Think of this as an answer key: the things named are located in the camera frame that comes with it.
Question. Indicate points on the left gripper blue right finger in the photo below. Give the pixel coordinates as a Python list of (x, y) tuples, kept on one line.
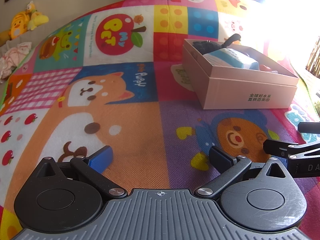
[(231, 169)]

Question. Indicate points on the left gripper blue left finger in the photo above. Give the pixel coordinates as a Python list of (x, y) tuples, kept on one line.
[(90, 169)]

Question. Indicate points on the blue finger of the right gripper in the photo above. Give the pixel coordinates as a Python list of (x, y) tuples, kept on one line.
[(286, 149), (309, 127)]

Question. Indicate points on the pink cardboard box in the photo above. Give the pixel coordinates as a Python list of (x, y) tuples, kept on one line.
[(226, 87)]

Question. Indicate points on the blue white tissue pack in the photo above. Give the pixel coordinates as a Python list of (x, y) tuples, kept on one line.
[(231, 58)]

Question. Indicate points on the black plush cat toy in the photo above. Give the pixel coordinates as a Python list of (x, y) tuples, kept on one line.
[(205, 47)]

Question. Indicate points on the red round-head toy figure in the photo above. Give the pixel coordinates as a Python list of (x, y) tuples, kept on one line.
[(264, 68)]

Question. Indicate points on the colourful cartoon play mat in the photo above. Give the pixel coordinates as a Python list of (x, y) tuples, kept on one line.
[(114, 77)]

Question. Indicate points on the pink white crumpled cloth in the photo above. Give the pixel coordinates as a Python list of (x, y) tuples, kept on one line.
[(12, 59)]

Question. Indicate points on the grey sofa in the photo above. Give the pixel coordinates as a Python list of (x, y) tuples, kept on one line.
[(35, 37)]

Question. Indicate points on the long yellow banana pillow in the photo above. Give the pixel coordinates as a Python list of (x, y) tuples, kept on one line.
[(4, 37)]

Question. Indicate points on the yellow bear plush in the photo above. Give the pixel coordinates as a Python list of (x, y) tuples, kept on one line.
[(36, 18)]

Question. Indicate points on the yellow duck plush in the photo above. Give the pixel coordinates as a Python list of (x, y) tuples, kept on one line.
[(19, 25)]

